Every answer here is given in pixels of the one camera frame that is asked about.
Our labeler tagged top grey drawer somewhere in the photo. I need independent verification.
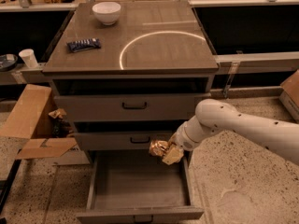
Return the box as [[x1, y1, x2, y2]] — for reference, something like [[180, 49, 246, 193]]
[[54, 93, 210, 122]]

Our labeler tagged cardboard box at right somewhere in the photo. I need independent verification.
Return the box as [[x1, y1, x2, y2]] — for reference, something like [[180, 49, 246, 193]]
[[279, 70, 299, 123]]

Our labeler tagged white ceramic bowl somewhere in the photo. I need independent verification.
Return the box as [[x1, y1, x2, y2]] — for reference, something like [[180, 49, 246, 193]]
[[92, 2, 121, 25]]

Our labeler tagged middle grey drawer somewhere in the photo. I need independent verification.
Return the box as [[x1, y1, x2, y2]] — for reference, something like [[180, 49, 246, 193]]
[[75, 131, 173, 150]]

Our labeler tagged dark blue snack bar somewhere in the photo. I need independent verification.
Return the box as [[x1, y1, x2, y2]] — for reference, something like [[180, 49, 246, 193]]
[[67, 38, 101, 52]]

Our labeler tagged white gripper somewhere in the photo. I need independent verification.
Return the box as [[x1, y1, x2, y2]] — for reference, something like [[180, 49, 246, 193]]
[[162, 121, 201, 165]]

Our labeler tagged bottom grey open drawer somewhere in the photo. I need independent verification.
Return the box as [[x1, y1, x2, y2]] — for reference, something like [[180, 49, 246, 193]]
[[77, 149, 204, 224]]

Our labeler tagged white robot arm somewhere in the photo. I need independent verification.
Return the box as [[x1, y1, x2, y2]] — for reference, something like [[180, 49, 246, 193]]
[[163, 99, 299, 165]]

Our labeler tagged dark round lid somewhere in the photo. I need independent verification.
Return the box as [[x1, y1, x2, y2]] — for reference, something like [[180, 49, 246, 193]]
[[0, 54, 18, 72]]

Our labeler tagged brown cardboard box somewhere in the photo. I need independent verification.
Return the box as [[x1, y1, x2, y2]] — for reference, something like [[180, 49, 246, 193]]
[[0, 84, 90, 165]]

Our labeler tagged grey drawer cabinet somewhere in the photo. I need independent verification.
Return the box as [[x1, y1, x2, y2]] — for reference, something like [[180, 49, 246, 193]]
[[42, 0, 220, 166]]

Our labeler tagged white paper cup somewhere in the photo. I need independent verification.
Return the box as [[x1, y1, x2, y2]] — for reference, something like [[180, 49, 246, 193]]
[[19, 49, 38, 68]]

